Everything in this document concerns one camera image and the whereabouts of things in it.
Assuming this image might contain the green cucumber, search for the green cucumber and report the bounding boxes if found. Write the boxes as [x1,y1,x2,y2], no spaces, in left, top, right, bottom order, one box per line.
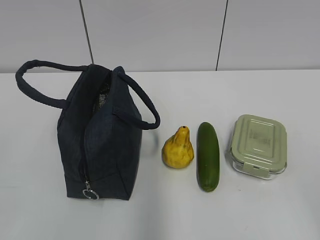
[196,122,220,193]

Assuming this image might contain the green lidded glass container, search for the green lidded glass container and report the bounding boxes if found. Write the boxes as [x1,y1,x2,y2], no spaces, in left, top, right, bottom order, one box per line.
[226,114,288,180]

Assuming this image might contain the dark blue lunch bag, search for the dark blue lunch bag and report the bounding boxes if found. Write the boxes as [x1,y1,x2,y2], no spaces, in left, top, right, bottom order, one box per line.
[15,59,161,200]

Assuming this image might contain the silver zipper pull ring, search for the silver zipper pull ring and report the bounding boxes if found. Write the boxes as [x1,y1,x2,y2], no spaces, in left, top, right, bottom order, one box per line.
[82,180,100,201]

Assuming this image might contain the yellow pear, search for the yellow pear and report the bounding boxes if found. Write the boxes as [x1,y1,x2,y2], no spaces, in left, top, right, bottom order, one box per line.
[161,125,195,169]

